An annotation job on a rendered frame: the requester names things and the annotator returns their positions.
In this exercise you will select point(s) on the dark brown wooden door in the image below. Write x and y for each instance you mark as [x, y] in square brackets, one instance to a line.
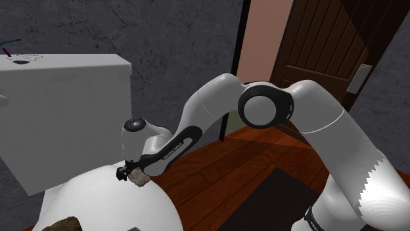
[323, 38]

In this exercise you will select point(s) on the grey-brown rock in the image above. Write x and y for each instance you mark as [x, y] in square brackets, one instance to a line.
[140, 179]

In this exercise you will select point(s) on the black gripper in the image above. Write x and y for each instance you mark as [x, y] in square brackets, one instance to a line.
[123, 172]

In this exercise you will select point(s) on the teal and purple stick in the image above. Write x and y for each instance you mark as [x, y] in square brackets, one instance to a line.
[7, 44]

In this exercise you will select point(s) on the white toilet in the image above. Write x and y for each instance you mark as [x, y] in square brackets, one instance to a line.
[64, 108]

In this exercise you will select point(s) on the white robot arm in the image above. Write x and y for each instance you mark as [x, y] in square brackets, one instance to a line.
[336, 134]

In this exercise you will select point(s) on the small dark oval thing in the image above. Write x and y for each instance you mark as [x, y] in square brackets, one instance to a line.
[20, 62]

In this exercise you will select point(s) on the dark brown rough lump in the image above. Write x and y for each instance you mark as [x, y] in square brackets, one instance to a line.
[65, 224]

